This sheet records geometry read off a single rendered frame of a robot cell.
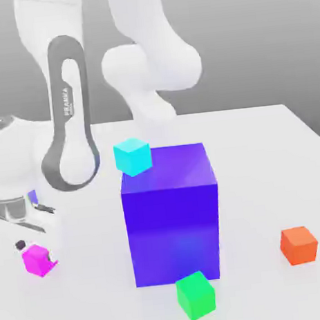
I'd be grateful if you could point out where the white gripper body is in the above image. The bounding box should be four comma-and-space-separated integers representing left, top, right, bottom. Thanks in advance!
0, 207, 67, 259

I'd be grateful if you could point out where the small magenta cube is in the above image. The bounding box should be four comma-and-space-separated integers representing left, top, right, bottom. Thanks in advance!
20, 242, 61, 280

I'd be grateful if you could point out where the small cyan cube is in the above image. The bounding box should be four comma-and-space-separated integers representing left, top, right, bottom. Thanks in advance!
111, 135, 155, 179

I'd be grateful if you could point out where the small green cube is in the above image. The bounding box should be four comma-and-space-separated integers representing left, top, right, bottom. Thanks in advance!
173, 268, 219, 320

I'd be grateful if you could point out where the small orange cube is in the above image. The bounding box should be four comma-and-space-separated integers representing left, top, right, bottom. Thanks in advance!
277, 224, 320, 268

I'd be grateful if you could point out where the large purple box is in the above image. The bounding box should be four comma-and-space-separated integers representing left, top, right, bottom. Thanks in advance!
116, 140, 228, 290

